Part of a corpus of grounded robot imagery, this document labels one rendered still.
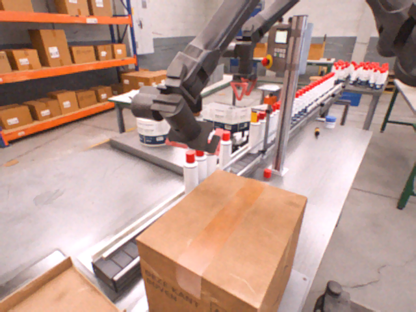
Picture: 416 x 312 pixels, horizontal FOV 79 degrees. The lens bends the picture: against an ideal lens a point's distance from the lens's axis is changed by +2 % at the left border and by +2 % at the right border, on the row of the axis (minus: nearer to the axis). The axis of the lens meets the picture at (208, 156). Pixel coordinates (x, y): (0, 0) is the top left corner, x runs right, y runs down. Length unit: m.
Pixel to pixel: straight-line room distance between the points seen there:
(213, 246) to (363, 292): 1.62
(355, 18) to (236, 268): 8.44
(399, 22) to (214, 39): 0.30
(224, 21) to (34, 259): 0.86
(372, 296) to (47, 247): 1.78
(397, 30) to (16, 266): 1.07
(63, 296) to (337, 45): 8.49
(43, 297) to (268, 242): 0.62
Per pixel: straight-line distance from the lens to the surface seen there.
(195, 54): 0.54
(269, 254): 0.47
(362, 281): 2.07
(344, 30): 8.69
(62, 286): 0.87
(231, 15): 0.58
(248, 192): 0.59
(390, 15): 0.54
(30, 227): 1.12
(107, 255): 0.71
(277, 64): 1.17
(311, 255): 0.90
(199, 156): 0.89
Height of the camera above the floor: 1.46
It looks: 27 degrees down
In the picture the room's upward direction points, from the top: straight up
